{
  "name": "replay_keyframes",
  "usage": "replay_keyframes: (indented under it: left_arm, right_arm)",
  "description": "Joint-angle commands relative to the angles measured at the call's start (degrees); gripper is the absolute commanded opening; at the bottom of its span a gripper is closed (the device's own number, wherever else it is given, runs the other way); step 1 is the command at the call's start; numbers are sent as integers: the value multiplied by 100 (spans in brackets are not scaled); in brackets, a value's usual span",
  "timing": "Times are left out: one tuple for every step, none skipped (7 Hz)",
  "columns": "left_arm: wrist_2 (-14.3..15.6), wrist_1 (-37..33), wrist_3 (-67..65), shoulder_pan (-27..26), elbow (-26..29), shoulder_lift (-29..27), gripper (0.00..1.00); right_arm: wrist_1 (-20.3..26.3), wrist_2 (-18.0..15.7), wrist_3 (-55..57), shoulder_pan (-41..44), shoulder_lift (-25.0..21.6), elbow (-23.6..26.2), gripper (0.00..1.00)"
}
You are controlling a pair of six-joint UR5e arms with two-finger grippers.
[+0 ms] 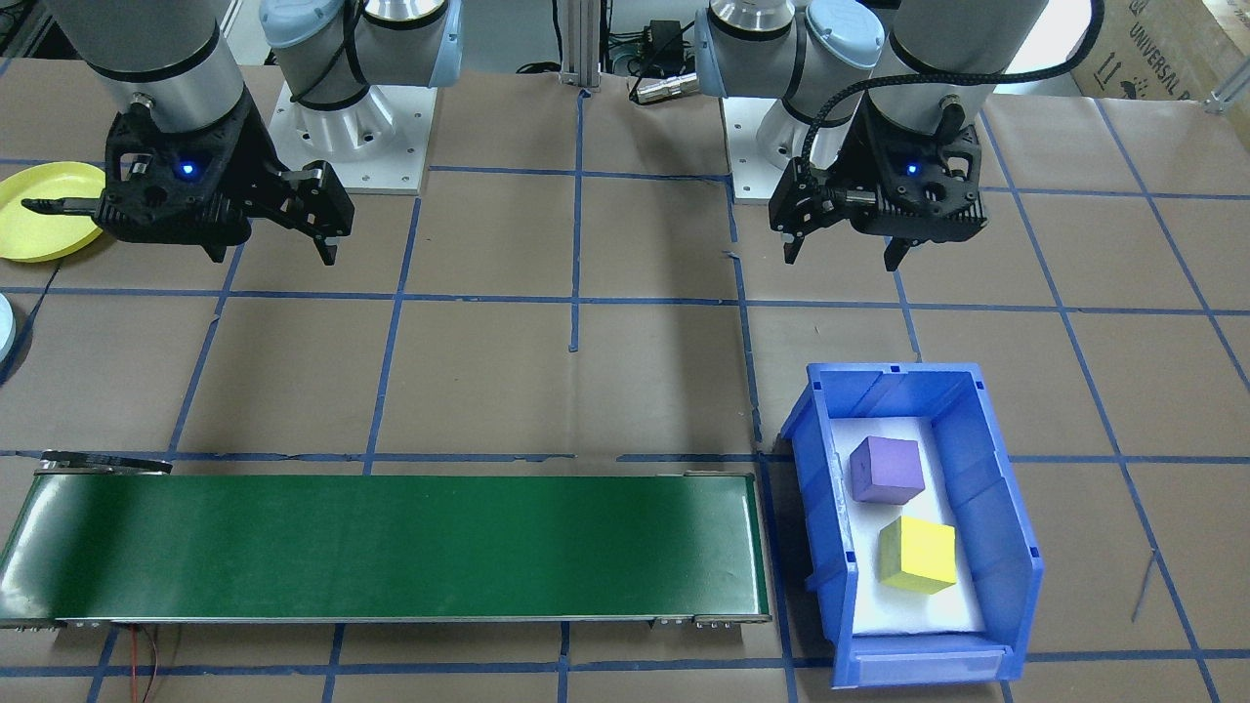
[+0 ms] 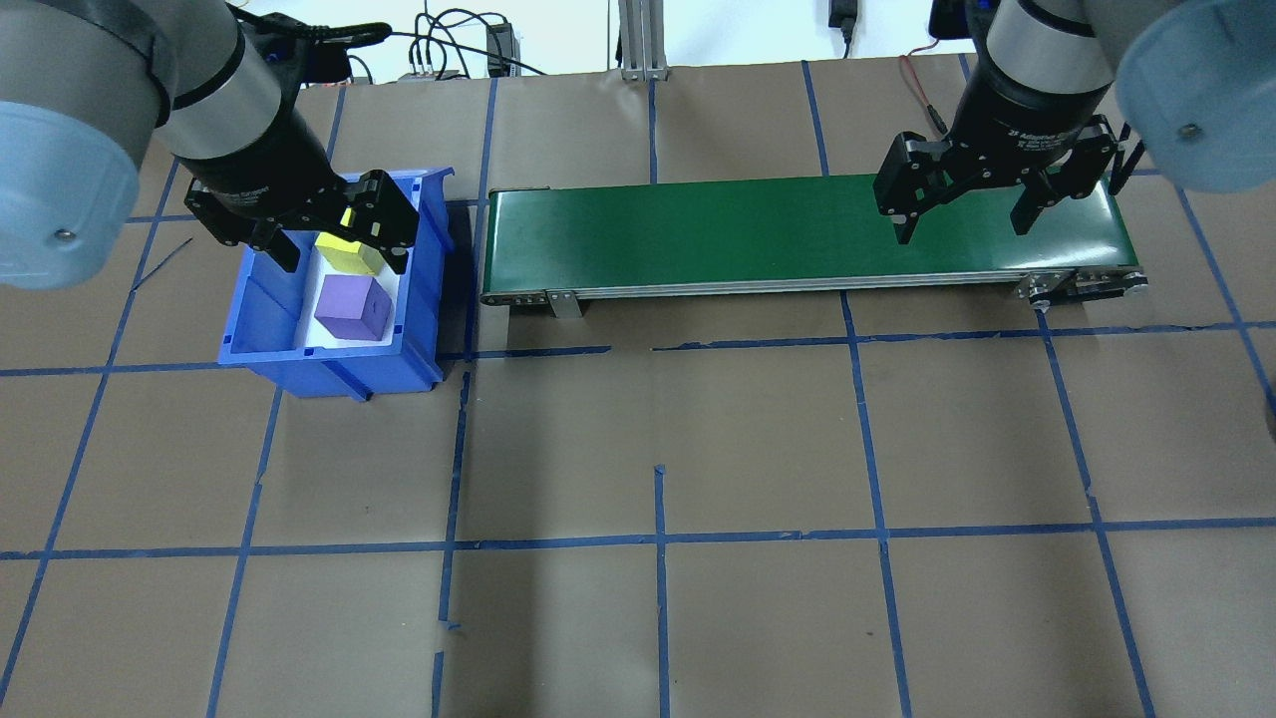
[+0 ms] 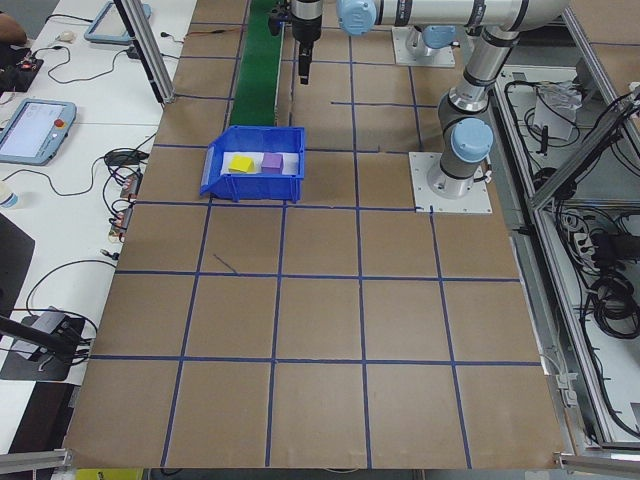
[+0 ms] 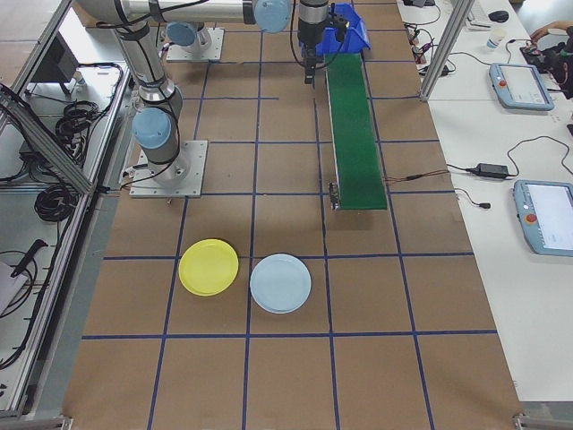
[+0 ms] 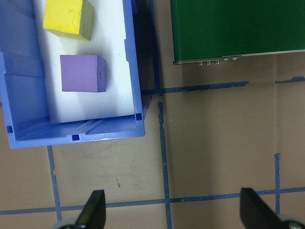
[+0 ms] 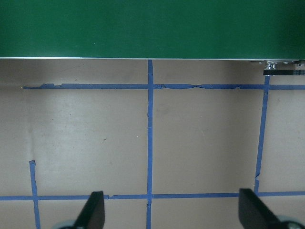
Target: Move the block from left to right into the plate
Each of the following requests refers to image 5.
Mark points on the purple foam block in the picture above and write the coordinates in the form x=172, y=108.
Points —
x=81, y=74

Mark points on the yellow foam block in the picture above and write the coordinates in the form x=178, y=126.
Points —
x=64, y=16

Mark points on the blue plastic storage bin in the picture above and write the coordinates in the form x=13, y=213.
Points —
x=71, y=133

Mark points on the white foam liner sheet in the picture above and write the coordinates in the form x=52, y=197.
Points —
x=112, y=71

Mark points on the green conveyor belt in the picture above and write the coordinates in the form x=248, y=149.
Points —
x=238, y=23

